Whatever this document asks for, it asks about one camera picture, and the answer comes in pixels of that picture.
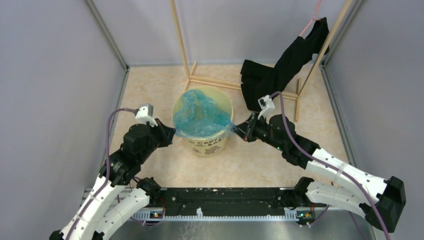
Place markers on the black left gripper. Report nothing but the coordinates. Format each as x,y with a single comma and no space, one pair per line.
166,132

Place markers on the yellow paper trash bin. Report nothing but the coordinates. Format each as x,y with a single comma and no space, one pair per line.
208,147

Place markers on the pink hanger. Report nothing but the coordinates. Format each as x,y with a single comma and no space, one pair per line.
313,18

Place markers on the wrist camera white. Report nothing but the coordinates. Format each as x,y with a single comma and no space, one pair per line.
267,106
144,115

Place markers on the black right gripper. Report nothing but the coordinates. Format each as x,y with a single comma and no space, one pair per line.
246,130

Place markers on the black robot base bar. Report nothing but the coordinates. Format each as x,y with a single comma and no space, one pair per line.
229,202

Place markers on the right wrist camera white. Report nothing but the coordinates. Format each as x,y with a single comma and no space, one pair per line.
267,106

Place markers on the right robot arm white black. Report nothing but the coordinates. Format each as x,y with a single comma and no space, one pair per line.
378,200

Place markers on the blue plastic trash bag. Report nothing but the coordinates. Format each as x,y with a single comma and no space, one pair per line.
201,117

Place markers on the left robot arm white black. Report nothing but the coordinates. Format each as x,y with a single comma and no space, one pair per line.
95,220

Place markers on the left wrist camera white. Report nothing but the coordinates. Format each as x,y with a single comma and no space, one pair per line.
144,115

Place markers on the black cloth garment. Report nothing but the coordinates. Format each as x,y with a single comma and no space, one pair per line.
259,80

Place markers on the white slotted cable duct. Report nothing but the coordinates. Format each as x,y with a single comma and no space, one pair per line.
148,216

